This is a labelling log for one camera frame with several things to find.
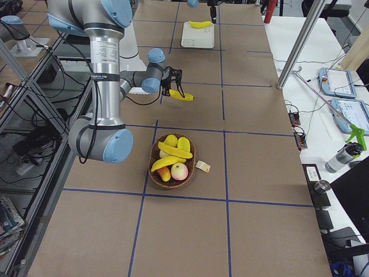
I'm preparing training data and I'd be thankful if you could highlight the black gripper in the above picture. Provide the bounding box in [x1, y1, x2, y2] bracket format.
[160, 6, 217, 98]

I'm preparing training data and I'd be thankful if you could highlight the yellow banana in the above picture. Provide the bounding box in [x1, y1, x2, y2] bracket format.
[158, 141, 193, 159]
[169, 89, 194, 102]
[150, 156, 186, 173]
[189, 21, 213, 29]

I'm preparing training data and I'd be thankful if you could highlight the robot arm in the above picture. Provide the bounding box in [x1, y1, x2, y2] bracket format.
[186, 0, 218, 24]
[48, 1, 182, 164]

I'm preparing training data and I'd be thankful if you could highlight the brown wicker basket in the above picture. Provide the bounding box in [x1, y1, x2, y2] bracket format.
[149, 133, 195, 190]

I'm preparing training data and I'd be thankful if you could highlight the white rectangular tray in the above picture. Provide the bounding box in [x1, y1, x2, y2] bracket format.
[180, 21, 214, 49]

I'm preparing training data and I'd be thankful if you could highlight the yellow lemon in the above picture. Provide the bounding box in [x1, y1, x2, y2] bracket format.
[164, 134, 178, 147]

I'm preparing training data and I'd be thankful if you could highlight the yellow star fruit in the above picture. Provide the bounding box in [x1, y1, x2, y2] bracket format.
[177, 137, 191, 152]

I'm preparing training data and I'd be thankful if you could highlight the red cylinder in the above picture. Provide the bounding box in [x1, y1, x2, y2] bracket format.
[263, 0, 278, 24]

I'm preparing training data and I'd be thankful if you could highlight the paper price tag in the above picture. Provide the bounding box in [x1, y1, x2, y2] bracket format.
[195, 160, 211, 173]

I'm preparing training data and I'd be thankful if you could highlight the red pink apple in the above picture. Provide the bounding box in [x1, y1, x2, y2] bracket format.
[171, 163, 189, 181]

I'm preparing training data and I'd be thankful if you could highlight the orange mango fruit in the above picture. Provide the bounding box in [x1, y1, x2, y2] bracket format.
[156, 167, 171, 182]

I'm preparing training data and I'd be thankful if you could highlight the upper teach pendant tablet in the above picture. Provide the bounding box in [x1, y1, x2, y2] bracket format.
[318, 68, 357, 99]

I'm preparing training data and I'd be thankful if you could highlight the teach pendant tablet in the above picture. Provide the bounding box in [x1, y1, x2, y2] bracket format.
[330, 98, 368, 136]
[318, 68, 357, 99]

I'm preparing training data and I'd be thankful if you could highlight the lower teach pendant tablet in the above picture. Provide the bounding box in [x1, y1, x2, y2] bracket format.
[330, 98, 368, 136]

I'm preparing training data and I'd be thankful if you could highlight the small metal cup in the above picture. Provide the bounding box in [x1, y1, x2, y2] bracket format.
[314, 179, 331, 194]

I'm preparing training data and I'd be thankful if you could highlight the metal stand with green clip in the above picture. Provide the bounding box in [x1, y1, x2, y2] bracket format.
[291, 68, 367, 151]

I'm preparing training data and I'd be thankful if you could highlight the clear water bottle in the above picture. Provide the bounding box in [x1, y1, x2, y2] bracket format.
[325, 142, 364, 173]

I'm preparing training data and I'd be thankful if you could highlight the stack of magazines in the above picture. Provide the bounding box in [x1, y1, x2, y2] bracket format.
[1, 194, 25, 258]

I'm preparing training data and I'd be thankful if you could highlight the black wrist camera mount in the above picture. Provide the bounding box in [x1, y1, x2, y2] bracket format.
[164, 66, 183, 86]

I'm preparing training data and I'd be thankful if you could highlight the aluminium frame post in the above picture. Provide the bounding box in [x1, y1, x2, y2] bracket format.
[277, 0, 325, 89]

